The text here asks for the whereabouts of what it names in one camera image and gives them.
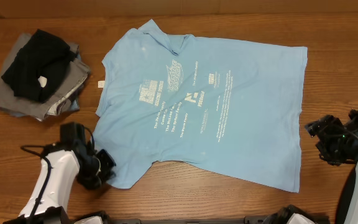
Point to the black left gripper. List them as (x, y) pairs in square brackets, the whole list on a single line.
[(107, 173)]

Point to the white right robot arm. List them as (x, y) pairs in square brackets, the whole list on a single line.
[(347, 209)]

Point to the teal folded garment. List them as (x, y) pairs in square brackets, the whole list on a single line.
[(78, 73)]

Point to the black folded garment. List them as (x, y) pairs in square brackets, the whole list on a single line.
[(40, 67)]

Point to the grey folded garment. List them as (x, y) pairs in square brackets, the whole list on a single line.
[(55, 105)]

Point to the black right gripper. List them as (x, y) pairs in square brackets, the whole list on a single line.
[(321, 129)]

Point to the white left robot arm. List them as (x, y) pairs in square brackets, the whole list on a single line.
[(71, 159)]

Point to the black table edge rail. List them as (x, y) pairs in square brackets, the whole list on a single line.
[(258, 219)]

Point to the light blue printed t-shirt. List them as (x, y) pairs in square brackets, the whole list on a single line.
[(227, 106)]

